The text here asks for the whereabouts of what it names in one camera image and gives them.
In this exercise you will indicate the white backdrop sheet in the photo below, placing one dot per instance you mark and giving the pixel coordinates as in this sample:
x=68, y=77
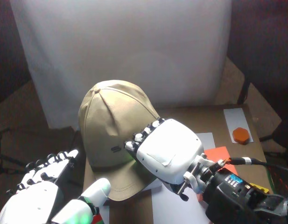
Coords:
x=125, y=51

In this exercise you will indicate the red box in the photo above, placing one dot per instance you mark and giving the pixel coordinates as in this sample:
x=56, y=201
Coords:
x=219, y=155

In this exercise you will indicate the black pole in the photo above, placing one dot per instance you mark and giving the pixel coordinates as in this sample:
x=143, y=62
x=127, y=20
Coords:
x=243, y=91

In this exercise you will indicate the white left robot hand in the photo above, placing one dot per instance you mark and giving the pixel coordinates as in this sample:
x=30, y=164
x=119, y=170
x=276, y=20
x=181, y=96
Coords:
x=36, y=193

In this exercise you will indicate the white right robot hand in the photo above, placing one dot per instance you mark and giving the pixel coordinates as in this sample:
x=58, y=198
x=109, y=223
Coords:
x=171, y=149

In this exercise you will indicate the small white paper sheet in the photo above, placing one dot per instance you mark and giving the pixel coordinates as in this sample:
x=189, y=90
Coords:
x=237, y=119

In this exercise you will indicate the orange hexagon block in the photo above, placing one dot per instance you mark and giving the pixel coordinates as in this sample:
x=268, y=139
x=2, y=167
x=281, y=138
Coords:
x=240, y=135

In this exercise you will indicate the black tripod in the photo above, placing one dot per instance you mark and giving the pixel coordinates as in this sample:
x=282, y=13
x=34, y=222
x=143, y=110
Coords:
x=6, y=161

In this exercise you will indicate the beige baseball cap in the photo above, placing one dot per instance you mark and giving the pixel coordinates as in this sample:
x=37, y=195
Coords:
x=108, y=121

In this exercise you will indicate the yellow triangle block with holes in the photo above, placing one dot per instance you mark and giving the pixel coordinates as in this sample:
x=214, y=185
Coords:
x=259, y=187

